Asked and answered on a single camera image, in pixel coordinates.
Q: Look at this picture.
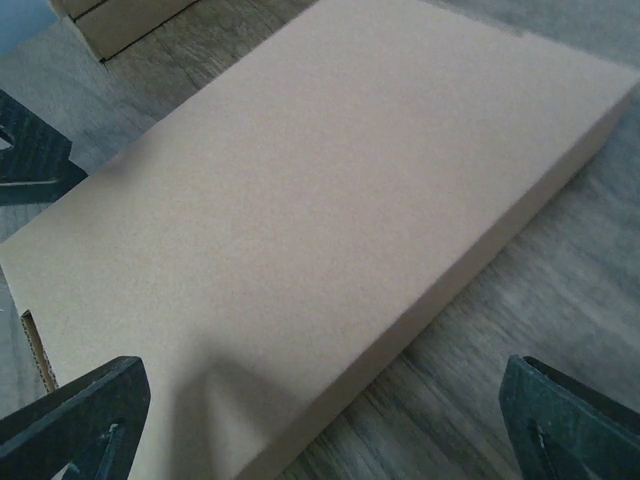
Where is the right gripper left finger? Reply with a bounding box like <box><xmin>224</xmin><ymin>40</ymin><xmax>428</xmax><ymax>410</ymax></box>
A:
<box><xmin>1</xmin><ymin>356</ymin><xmax>151</xmax><ymax>479</ymax></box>

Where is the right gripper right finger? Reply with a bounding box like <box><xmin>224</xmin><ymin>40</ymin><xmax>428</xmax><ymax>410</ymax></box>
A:
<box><xmin>499</xmin><ymin>355</ymin><xmax>639</xmax><ymax>479</ymax></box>

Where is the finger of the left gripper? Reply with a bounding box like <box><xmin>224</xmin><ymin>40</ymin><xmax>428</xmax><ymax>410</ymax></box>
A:
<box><xmin>1</xmin><ymin>90</ymin><xmax>72</xmax><ymax>180</ymax></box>
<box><xmin>1</xmin><ymin>162</ymin><xmax>88</xmax><ymax>206</ymax></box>

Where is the brown cardboard box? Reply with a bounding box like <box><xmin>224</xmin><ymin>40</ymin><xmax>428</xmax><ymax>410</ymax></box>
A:
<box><xmin>1</xmin><ymin>1</ymin><xmax>639</xmax><ymax>479</ymax></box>

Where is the folded cardboard box middle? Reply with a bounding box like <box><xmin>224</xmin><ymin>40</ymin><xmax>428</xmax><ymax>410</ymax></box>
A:
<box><xmin>49</xmin><ymin>0</ymin><xmax>195</xmax><ymax>61</ymax></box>

